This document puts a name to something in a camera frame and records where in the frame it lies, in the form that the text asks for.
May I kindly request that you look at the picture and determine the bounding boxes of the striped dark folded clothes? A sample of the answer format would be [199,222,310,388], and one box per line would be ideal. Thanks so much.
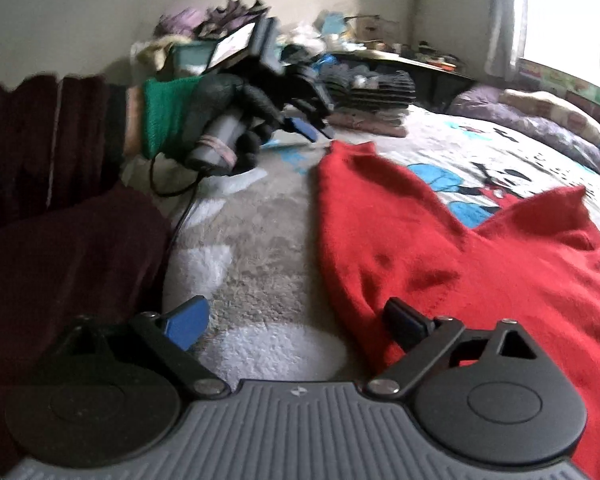
[318,64,416,112]

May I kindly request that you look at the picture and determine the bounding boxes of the pink folded garment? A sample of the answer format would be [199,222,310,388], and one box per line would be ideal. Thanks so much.
[327,108,407,138]

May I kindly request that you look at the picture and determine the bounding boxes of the purple quilt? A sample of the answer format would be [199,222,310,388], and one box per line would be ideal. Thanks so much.
[448,84,600,175]

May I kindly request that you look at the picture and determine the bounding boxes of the dark side table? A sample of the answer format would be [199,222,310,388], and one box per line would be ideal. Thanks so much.
[332,50,476,113]

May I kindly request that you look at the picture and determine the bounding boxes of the white grey curtain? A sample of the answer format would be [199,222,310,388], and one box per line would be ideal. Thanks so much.
[484,0,528,82]

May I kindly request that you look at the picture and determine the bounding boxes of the patterned beige pillow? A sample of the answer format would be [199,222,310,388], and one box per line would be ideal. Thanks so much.
[498,89,600,145]

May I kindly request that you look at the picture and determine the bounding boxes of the clutter clothes pile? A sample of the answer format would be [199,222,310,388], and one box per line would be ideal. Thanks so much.
[130,0,457,82]

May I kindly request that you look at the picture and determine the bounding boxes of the Mickey Mouse grey blanket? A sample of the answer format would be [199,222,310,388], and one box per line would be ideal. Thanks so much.
[158,110,600,388]

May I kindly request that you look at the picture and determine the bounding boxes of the colourful foam bed barrier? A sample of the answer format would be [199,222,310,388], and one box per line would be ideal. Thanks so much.
[516,60,600,122]

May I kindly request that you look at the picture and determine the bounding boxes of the red knit sweater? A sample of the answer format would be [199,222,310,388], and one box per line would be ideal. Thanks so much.
[317,142,600,479]

